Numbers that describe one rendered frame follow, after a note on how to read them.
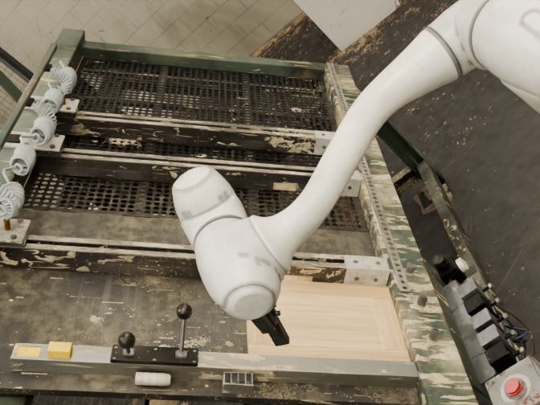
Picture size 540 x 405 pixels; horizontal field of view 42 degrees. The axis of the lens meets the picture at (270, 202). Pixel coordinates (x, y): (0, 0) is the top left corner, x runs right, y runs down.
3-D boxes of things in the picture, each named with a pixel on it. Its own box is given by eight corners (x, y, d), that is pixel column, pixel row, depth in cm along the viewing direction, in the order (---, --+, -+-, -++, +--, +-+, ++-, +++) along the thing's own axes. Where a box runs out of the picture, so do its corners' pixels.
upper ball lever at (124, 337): (136, 362, 161) (134, 346, 150) (120, 362, 161) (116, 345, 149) (137, 345, 163) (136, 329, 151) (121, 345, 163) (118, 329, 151)
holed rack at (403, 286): (411, 292, 192) (411, 291, 192) (400, 292, 192) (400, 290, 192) (332, 63, 330) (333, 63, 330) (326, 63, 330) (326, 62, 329)
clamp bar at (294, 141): (346, 159, 262) (358, 101, 250) (21, 133, 249) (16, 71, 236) (342, 146, 271) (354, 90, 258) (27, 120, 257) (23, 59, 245)
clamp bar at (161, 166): (358, 200, 239) (372, 138, 226) (0, 173, 226) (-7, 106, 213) (353, 184, 247) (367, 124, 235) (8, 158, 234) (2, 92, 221)
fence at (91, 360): (415, 388, 170) (419, 376, 167) (11, 370, 159) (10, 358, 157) (411, 373, 174) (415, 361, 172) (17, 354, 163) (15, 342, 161)
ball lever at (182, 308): (189, 362, 161) (193, 305, 160) (172, 362, 161) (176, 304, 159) (189, 357, 165) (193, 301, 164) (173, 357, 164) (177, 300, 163)
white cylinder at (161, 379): (134, 387, 159) (169, 389, 160) (134, 378, 157) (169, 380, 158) (136, 378, 162) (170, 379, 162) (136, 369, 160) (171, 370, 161)
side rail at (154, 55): (321, 91, 329) (325, 69, 323) (83, 70, 317) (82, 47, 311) (319, 84, 336) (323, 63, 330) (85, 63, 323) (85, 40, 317)
